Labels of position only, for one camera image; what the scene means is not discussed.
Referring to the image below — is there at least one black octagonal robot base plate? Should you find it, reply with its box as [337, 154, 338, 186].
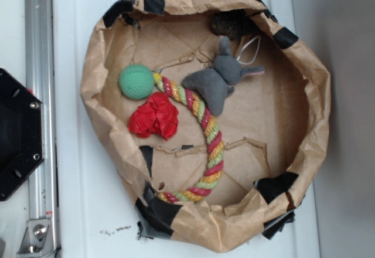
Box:
[0, 69, 44, 202]

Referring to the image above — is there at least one brown paper bag bin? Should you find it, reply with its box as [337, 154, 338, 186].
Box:
[80, 0, 331, 253]

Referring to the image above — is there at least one dark brown rock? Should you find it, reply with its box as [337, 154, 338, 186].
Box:
[210, 10, 254, 40]

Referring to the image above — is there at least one green rubber ball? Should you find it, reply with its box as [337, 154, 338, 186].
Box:
[118, 64, 154, 100]

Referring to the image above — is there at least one multicolour twisted rope toy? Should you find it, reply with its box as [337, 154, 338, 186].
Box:
[154, 73, 224, 203]

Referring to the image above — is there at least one aluminium extrusion rail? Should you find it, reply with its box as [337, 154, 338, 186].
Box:
[25, 0, 61, 257]

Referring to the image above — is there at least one red crumpled paper wad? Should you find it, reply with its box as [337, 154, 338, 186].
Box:
[128, 93, 179, 140]

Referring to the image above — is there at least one metal corner bracket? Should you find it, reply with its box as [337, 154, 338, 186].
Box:
[16, 219, 53, 257]

